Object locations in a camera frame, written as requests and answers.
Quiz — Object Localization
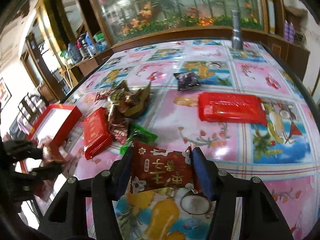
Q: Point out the pink bear snack packet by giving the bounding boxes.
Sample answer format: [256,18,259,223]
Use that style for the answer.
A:
[37,136,67,165]

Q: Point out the red gift box tray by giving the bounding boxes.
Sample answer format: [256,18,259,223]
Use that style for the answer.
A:
[27,104,82,177]

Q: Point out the red rectangular snack packet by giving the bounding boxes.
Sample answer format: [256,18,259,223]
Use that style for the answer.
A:
[84,107,114,160]

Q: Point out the dark red snack packet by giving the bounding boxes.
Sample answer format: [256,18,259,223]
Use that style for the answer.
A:
[130,141,202,194]

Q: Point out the green snack packet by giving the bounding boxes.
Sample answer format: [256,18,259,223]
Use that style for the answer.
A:
[119,123,158,155]

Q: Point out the large red packet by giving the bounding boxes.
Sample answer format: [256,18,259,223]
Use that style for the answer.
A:
[197,92,267,126]

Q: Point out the brown gold snack bag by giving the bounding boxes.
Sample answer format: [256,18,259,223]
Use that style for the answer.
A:
[107,80,151,119]

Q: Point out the colourful fruit pattern tablecloth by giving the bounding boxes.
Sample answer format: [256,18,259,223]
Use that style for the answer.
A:
[63,40,319,239]

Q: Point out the blue thermos flask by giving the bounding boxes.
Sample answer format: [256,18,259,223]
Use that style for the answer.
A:
[85,33,95,56]

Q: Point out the dark purple snack packet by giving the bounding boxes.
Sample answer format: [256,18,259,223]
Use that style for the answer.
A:
[174,72,201,91]

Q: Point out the silver flashlight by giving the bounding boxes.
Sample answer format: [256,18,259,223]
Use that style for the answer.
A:
[232,10,243,50]

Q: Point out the purple bottles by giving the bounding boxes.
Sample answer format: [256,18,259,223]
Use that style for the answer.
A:
[284,21,295,43]

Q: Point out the large glass aquarium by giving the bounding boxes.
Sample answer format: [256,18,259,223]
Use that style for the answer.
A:
[98,0,263,43]

